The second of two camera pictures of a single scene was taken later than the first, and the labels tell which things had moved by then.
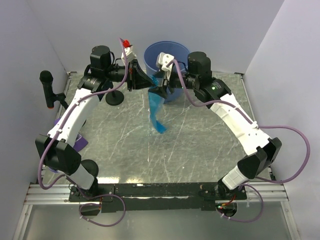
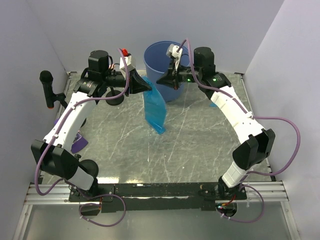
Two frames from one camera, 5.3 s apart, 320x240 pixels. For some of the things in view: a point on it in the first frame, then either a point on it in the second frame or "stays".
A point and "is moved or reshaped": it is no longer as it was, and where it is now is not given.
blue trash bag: [155, 99] is moved or reshaped
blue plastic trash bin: [179, 51] stays
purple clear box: [81, 142] stays
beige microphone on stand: [114, 98] stays
